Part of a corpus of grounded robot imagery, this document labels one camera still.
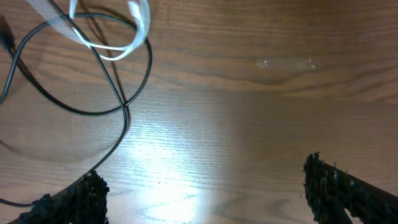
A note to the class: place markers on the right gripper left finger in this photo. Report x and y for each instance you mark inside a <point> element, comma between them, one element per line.
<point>84,202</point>

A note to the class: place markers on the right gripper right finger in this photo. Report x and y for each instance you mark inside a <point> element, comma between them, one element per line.
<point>335,196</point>

